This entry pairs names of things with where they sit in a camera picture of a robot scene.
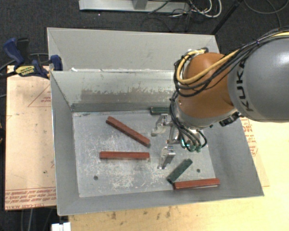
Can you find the dark green flat block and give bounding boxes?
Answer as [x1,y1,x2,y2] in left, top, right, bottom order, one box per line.
[150,106,171,116]
[166,158,194,184]

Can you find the brown cardboard board, red print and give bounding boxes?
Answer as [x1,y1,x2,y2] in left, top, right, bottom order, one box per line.
[4,65,270,211]

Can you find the red-brown flat block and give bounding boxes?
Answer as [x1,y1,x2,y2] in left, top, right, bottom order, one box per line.
[172,178,221,191]
[99,151,151,161]
[105,115,151,148]

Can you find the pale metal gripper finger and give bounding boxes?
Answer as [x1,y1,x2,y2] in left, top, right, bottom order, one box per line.
[151,113,174,137]
[157,145,176,170]

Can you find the grey metal bin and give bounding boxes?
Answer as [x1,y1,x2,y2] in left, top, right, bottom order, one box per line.
[47,27,265,217]

